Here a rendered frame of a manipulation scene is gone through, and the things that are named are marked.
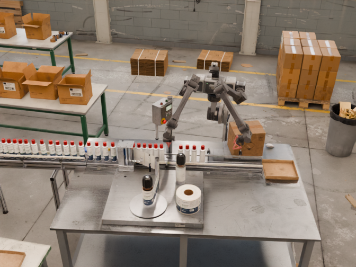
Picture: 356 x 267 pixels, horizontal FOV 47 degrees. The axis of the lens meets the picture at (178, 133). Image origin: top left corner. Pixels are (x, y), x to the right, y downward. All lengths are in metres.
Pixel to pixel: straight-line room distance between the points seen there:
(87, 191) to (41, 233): 1.08
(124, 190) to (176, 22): 5.90
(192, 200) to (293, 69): 3.90
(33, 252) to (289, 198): 2.11
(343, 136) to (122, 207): 3.30
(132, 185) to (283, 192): 1.32
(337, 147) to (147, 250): 3.03
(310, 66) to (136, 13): 4.12
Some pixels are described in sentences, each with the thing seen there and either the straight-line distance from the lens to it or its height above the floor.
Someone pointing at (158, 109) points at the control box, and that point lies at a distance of 3.55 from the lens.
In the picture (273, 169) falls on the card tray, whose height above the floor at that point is 0.83.
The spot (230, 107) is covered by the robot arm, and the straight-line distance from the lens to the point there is 3.46.
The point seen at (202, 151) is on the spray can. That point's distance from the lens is 3.74.
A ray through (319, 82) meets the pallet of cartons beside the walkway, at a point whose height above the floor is 0.46.
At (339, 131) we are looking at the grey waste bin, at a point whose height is 0.40.
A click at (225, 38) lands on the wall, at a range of 8.91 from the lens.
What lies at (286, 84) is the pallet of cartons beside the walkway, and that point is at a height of 0.37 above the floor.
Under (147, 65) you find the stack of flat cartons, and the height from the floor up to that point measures 0.20.
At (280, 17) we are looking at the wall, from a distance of 8.74.
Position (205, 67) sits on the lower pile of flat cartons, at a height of 0.05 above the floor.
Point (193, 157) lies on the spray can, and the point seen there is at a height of 0.97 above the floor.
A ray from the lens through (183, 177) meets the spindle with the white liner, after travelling 3.55.
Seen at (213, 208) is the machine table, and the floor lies 0.83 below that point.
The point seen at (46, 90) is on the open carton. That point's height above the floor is 0.90.
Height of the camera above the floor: 3.16
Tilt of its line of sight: 32 degrees down
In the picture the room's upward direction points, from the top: 1 degrees clockwise
